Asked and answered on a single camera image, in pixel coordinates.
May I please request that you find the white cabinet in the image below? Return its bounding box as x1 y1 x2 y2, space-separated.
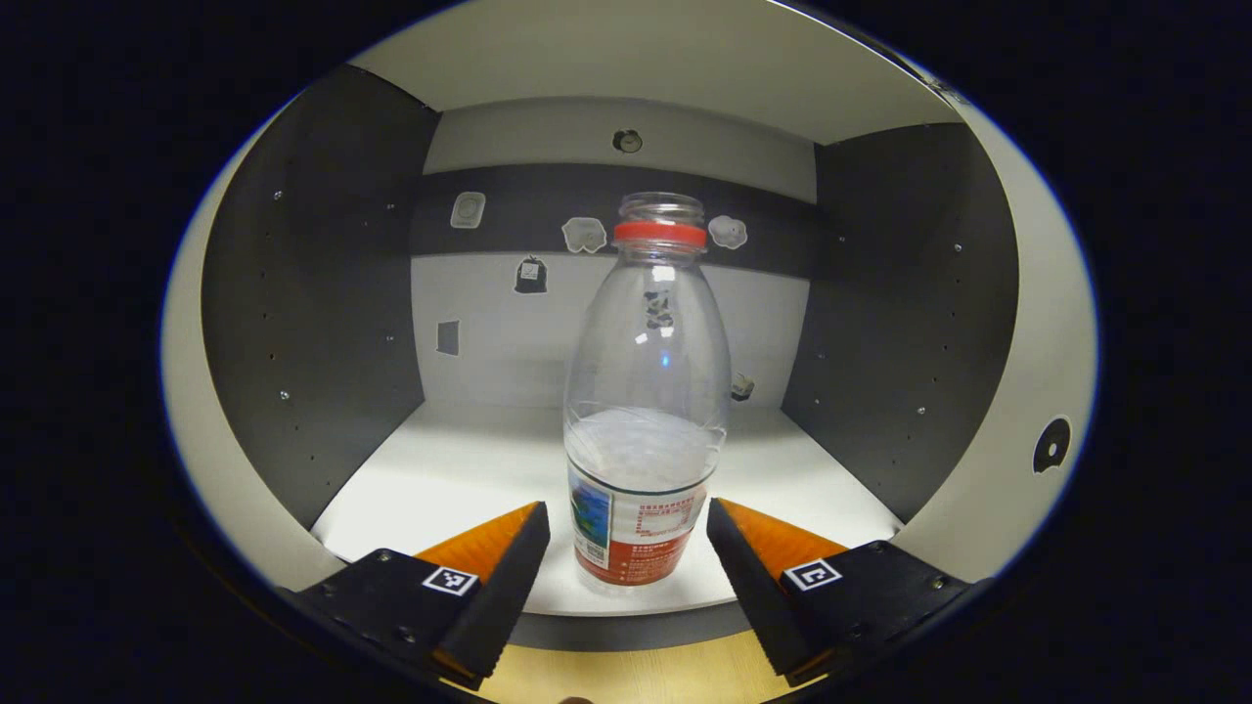
161 0 1101 651

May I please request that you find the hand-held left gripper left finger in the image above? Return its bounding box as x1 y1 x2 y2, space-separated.
293 502 552 691

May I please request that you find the cat sticker white cabinet door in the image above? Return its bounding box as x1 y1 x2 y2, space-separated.
892 98 1101 585

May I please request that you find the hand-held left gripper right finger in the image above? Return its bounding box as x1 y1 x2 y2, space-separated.
705 497 982 687

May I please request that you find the clear plastic bottle red label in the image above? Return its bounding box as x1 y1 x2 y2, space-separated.
562 192 733 588

